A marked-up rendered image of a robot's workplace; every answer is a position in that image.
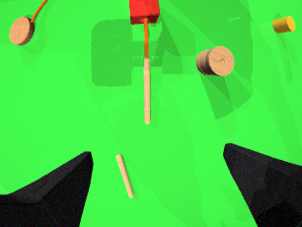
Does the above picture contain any round wooden button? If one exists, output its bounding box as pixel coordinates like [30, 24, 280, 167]
[9, 17, 36, 45]

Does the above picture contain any red cube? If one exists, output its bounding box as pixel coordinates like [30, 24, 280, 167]
[128, 0, 160, 25]

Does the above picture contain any wooden stick with orange string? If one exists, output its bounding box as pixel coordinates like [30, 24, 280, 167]
[32, 0, 150, 125]

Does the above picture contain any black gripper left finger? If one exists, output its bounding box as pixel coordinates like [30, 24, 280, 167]
[0, 150, 93, 227]

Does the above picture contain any thin tan wooden stick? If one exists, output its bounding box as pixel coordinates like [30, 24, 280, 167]
[116, 153, 134, 197]

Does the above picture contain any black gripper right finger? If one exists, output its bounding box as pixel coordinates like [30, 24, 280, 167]
[223, 142, 302, 227]

